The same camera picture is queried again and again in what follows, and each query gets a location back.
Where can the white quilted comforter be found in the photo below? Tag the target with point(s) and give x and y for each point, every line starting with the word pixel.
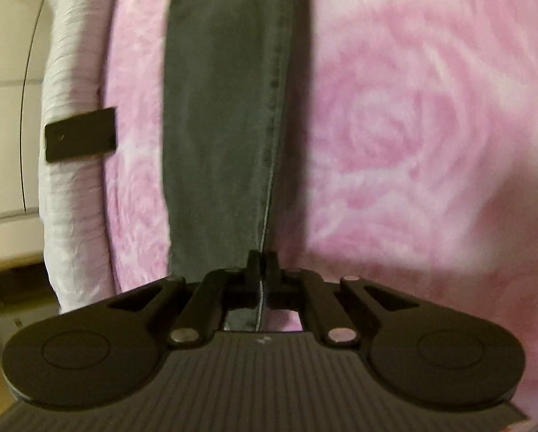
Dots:
pixel 71 211

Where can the cream wardrobe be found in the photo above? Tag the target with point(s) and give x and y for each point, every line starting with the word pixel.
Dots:
pixel 3 99

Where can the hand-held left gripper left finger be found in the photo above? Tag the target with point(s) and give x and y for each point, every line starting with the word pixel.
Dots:
pixel 252 275

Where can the dark grey jeans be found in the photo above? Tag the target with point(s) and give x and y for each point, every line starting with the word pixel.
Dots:
pixel 219 121

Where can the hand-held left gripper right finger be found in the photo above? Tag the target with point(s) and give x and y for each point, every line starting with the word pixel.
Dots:
pixel 273 275

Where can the black rectangular tag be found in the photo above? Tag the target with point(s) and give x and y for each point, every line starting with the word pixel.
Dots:
pixel 80 135

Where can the pink rose print blanket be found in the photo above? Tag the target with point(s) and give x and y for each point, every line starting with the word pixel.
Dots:
pixel 408 144

